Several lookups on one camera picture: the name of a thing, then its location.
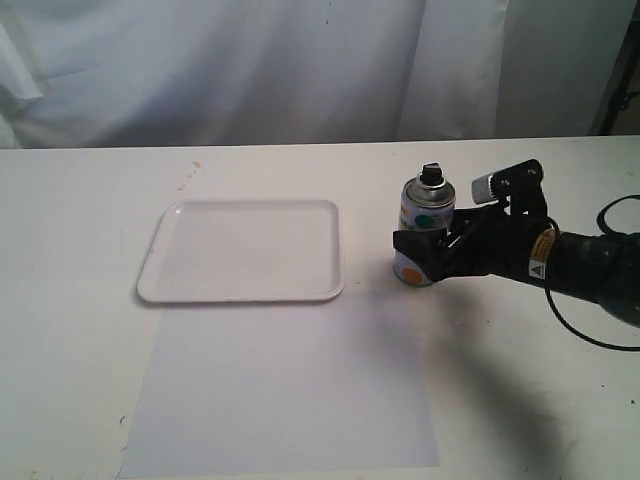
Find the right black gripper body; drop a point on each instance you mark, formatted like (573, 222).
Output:
(500, 244)

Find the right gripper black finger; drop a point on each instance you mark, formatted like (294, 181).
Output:
(463, 219)
(420, 256)

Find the spray paint can with dots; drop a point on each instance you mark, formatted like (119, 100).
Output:
(427, 203)

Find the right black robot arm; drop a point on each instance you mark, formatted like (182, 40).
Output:
(603, 269)

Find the white rectangular plastic tray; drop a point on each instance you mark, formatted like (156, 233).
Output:
(244, 251)

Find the black metal stand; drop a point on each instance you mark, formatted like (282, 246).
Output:
(622, 95)

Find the white paper sheet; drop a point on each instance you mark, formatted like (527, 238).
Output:
(274, 389)

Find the white backdrop curtain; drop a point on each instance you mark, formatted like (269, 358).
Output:
(178, 73)

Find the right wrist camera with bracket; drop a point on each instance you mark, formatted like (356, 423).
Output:
(520, 184)

